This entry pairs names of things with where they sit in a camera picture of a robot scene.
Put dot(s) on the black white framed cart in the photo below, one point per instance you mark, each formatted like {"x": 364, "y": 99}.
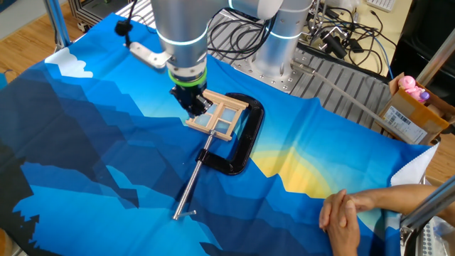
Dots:
{"x": 89, "y": 14}

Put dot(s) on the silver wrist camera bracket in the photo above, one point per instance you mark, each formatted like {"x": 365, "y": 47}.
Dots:
{"x": 145, "y": 55}

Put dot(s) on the person's right forearm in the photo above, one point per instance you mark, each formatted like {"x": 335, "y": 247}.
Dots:
{"x": 398, "y": 197}

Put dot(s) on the large black equipment panel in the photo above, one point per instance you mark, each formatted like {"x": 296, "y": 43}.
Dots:
{"x": 426, "y": 35}

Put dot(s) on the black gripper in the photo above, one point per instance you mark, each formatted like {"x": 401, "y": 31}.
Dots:
{"x": 185, "y": 97}

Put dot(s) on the miniature wooden sliding window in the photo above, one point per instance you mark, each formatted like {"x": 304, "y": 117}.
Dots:
{"x": 231, "y": 101}

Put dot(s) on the aluminium frame post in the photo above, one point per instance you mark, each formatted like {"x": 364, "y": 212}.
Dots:
{"x": 437, "y": 57}
{"x": 57, "y": 25}

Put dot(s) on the person's left hand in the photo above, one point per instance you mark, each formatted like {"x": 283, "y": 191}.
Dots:
{"x": 341, "y": 224}

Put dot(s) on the blue mountain print tablecloth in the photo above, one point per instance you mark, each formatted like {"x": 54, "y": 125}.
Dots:
{"x": 106, "y": 124}

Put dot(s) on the cardboard box with label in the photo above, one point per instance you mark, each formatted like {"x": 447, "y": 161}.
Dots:
{"x": 412, "y": 106}

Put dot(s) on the person's right hand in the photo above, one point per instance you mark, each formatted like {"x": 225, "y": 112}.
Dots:
{"x": 364, "y": 203}

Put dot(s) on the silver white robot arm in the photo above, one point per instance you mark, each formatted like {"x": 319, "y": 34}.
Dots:
{"x": 181, "y": 21}

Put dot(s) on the black C-clamp with steel screw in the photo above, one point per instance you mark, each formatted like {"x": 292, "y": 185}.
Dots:
{"x": 250, "y": 135}

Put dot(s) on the pink plastic toy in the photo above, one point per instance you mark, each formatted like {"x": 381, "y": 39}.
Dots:
{"x": 409, "y": 85}

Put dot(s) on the white computer keyboard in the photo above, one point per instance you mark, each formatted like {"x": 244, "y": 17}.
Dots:
{"x": 382, "y": 4}

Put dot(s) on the clear plastic bag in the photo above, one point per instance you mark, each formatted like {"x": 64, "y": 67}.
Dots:
{"x": 440, "y": 238}

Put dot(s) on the aluminium frame beam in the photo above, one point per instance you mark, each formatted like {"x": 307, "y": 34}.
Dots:
{"x": 430, "y": 202}

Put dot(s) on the black clamp mount hardware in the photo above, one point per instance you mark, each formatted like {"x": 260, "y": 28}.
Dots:
{"x": 334, "y": 44}

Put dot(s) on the purple bottle cap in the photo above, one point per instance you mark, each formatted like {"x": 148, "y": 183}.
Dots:
{"x": 424, "y": 96}

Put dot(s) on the person's left forearm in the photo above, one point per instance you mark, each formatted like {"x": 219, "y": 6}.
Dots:
{"x": 345, "y": 251}

